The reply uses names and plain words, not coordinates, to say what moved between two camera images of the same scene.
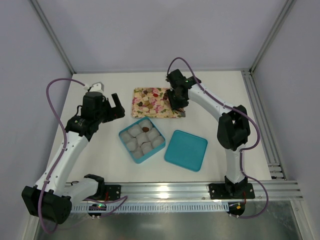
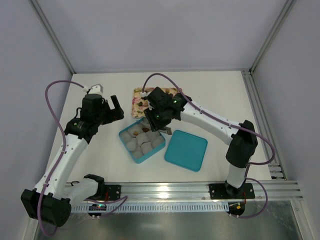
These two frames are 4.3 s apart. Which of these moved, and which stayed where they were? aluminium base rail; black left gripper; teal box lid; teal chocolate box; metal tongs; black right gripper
Moved: metal tongs; black right gripper
Stayed: aluminium base rail; teal box lid; black left gripper; teal chocolate box
